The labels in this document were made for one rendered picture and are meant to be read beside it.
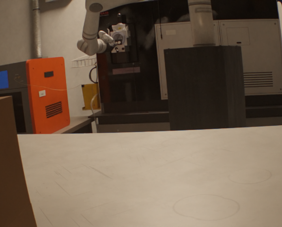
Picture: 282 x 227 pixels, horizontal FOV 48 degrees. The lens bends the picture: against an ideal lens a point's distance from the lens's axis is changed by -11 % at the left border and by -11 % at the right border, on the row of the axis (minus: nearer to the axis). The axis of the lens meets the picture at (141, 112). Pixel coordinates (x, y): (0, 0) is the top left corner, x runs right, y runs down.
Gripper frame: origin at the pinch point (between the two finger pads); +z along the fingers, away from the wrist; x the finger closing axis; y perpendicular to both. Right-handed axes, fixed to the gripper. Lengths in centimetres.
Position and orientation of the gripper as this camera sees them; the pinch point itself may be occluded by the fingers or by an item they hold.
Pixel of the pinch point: (113, 42)
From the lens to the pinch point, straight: 199.7
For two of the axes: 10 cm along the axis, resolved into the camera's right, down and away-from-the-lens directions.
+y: -5.9, 7.6, 2.9
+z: 2.4, -1.8, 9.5
